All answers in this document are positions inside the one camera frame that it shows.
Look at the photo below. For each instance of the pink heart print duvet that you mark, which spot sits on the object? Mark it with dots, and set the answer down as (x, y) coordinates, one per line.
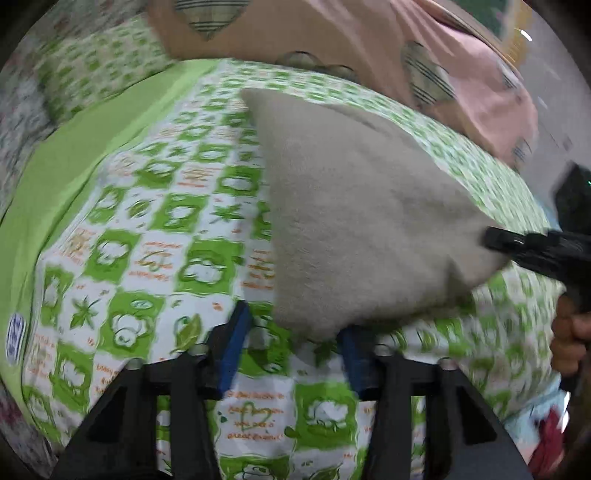
(461, 110)

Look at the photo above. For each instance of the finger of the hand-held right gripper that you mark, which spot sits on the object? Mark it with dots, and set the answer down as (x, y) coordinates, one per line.
(521, 247)

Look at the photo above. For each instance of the person's right hand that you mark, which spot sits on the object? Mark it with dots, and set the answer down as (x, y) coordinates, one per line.
(570, 341)

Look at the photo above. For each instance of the green checked bed sheet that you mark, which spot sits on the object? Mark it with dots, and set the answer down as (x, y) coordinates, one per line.
(138, 230)

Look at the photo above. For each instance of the floral blanket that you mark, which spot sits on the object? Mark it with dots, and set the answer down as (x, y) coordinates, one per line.
(18, 115)

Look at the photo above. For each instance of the green checked pillow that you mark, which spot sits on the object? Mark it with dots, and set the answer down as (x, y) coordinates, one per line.
(101, 60)

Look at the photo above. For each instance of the red cloth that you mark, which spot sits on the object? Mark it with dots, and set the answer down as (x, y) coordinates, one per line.
(551, 438)

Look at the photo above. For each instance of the light blue cloth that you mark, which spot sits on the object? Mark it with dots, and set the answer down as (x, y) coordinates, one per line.
(521, 424)

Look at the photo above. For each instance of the beige knit sweater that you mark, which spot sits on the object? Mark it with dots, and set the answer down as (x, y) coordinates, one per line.
(360, 207)

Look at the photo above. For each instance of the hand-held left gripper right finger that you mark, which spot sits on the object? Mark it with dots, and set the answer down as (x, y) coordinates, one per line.
(358, 364)

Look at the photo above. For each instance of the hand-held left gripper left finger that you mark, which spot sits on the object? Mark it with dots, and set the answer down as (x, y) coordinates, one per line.
(235, 341)

